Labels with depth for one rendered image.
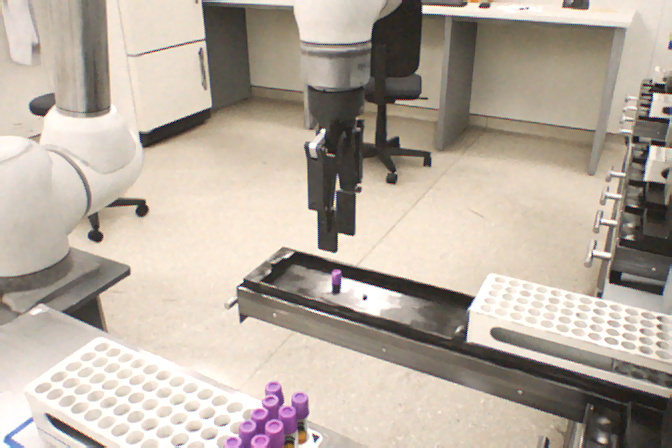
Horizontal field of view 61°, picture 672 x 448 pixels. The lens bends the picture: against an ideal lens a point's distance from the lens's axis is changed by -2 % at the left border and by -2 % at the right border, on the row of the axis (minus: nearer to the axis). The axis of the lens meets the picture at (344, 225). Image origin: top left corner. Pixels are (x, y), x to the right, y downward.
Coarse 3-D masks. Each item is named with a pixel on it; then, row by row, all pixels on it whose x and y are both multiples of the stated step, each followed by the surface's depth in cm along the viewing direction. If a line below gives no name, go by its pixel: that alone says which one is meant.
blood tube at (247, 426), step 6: (246, 420) 46; (252, 420) 46; (240, 426) 46; (246, 426) 46; (252, 426) 46; (240, 432) 45; (246, 432) 45; (252, 432) 45; (240, 438) 45; (246, 438) 45; (252, 438) 45; (246, 444) 46
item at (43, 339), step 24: (48, 312) 79; (0, 336) 74; (24, 336) 74; (48, 336) 74; (72, 336) 74; (96, 336) 74; (0, 360) 70; (24, 360) 70; (48, 360) 70; (168, 360) 70; (0, 384) 66; (24, 384) 66; (216, 384) 66; (0, 408) 63; (24, 408) 63; (0, 432) 60; (24, 432) 60
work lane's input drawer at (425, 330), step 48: (240, 288) 87; (288, 288) 88; (336, 288) 88; (384, 288) 88; (432, 288) 85; (336, 336) 82; (384, 336) 78; (432, 336) 75; (480, 384) 74; (528, 384) 70; (576, 384) 68
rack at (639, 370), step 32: (512, 288) 77; (544, 288) 76; (480, 320) 72; (512, 320) 70; (544, 320) 70; (576, 320) 70; (608, 320) 70; (640, 320) 70; (512, 352) 72; (544, 352) 73; (576, 352) 73; (608, 352) 66; (640, 352) 64; (640, 384) 65
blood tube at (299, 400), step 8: (296, 392) 49; (304, 392) 49; (296, 400) 48; (304, 400) 48; (296, 408) 48; (304, 408) 48; (304, 416) 49; (304, 424) 50; (296, 432) 50; (304, 432) 50; (296, 440) 51; (304, 440) 51
